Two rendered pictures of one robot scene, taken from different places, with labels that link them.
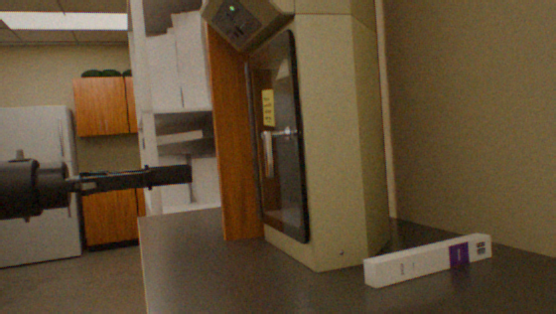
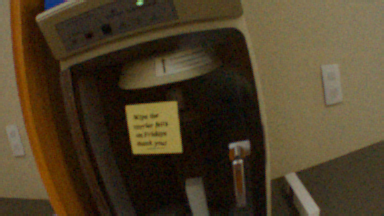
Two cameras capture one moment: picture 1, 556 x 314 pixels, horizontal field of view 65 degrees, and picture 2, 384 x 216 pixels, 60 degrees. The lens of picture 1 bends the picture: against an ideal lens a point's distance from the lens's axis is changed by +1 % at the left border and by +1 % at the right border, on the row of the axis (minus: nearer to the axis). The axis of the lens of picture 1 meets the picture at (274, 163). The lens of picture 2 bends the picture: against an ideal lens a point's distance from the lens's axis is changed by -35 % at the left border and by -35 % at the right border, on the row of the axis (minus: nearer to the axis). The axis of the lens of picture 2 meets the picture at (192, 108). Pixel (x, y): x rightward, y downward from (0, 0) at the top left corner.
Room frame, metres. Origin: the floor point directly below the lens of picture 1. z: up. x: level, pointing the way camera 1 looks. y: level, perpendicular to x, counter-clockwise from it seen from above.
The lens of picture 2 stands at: (0.61, 0.62, 1.46)
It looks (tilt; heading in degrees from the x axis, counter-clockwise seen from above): 15 degrees down; 294
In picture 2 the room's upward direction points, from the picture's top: 11 degrees counter-clockwise
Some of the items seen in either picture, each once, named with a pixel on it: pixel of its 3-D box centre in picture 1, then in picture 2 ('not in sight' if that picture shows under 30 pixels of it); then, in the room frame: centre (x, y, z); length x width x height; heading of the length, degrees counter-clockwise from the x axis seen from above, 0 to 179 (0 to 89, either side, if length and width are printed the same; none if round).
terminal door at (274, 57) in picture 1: (273, 140); (167, 170); (0.94, 0.00, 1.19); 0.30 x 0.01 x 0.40; 18
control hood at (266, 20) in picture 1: (239, 12); (130, 6); (0.92, 0.05, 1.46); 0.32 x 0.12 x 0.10; 18
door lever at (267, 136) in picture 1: (276, 152); (239, 179); (0.83, -0.01, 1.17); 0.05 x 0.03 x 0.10; 108
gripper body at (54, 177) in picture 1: (72, 184); not in sight; (0.72, 0.33, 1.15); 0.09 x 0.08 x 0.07; 109
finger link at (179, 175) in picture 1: (171, 176); not in sight; (0.75, 0.18, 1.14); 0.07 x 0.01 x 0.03; 109
